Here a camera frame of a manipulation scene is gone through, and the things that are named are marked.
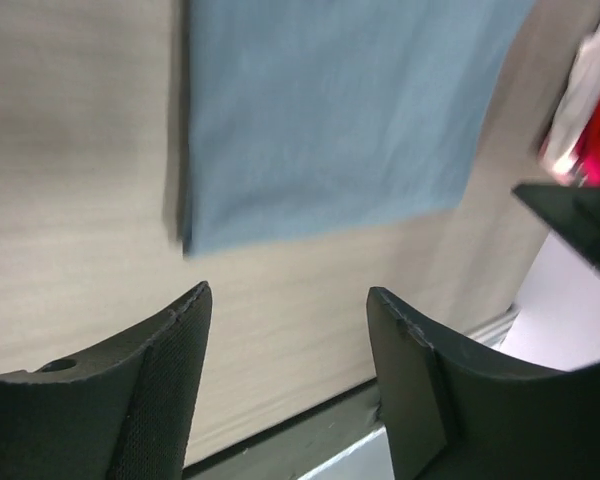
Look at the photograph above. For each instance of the white folded t shirt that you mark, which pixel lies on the white folded t shirt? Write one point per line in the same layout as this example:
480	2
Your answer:
573	111

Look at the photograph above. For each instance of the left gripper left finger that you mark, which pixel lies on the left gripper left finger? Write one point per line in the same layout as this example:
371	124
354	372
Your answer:
120	409

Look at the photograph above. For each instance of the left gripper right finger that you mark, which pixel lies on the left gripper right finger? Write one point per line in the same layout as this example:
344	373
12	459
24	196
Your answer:
454	408

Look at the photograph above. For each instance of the blue-grey t shirt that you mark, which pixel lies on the blue-grey t shirt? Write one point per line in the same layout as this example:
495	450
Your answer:
308	117

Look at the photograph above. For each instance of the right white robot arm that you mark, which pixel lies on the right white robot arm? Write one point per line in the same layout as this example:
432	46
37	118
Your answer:
572	212

